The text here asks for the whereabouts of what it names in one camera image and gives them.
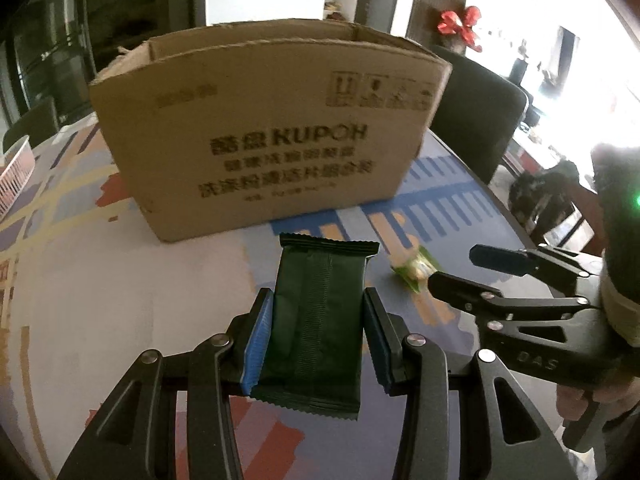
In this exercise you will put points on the person's right hand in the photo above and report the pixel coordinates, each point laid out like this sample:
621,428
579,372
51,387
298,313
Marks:
570,405

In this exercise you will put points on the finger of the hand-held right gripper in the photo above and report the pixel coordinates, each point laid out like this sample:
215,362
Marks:
495,257
450,285

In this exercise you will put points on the dark glass sliding door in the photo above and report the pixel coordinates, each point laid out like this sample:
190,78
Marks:
45,35

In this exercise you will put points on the red flower decoration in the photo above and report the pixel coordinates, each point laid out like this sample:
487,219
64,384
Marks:
460,25

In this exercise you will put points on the dark green snack packet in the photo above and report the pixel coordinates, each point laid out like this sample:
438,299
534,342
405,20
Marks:
315,320

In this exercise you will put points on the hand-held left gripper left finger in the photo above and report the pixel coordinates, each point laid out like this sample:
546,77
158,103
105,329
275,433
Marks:
257,345

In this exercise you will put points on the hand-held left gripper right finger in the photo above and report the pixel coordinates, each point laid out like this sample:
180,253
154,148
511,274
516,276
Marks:
377,347

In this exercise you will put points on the pink plastic basket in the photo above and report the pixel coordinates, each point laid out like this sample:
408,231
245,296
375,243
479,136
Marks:
15,175

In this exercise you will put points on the green candy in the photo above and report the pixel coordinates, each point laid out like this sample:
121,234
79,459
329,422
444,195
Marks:
412,267

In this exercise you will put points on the dark dining chair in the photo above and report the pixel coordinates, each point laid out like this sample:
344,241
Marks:
30,125
480,110

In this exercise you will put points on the brown cardboard box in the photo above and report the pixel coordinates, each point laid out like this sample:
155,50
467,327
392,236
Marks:
250,125

